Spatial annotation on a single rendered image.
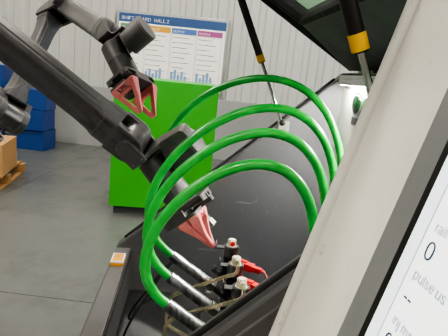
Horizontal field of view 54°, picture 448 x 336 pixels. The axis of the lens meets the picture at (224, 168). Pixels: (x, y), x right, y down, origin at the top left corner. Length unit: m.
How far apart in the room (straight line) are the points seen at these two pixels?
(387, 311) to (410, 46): 0.22
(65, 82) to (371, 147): 0.55
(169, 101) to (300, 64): 3.62
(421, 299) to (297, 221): 0.92
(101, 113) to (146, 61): 6.61
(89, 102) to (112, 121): 0.05
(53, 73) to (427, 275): 0.66
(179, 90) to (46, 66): 3.31
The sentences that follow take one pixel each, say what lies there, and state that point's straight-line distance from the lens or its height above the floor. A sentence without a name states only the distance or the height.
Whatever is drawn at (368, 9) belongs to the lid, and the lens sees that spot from 0.77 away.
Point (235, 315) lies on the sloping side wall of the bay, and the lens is 0.51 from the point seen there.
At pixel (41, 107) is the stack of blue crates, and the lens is 7.08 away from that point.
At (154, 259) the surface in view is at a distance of 0.67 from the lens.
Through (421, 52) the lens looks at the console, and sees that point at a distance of 0.39.
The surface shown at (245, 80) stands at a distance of 0.86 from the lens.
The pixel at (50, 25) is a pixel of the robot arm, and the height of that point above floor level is 1.51.
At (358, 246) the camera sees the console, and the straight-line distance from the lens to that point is 0.37.
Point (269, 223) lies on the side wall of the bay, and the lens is 1.17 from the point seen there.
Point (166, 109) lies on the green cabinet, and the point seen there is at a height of 1.05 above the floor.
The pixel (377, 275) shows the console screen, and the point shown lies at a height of 1.29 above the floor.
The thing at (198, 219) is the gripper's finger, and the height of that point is 1.16.
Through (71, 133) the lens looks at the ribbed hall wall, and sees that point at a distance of 7.89.
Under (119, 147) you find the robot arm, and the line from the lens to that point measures 0.78.
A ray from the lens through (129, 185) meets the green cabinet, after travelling 4.24.
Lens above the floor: 1.42
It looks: 12 degrees down
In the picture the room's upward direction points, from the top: 6 degrees clockwise
